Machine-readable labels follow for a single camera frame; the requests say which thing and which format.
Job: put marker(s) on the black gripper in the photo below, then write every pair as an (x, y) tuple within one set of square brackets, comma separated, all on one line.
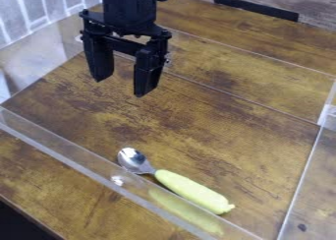
[(125, 27)]

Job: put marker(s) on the green handled metal spoon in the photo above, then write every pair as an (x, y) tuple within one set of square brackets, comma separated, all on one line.
[(134, 161)]

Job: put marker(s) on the clear acrylic front barrier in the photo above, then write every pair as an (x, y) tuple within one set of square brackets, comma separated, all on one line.
[(142, 188)]

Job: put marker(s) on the clear acrylic barrier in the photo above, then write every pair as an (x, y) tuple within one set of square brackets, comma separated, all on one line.
[(142, 188), (311, 216)]

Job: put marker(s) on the clear acrylic right barrier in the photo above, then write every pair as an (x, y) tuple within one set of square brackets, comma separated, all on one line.
[(311, 216)]

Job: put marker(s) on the clear acrylic corner bracket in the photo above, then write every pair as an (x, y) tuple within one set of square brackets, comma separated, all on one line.
[(79, 38)]

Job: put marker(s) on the black wall strip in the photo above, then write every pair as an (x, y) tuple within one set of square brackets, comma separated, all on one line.
[(261, 9)]

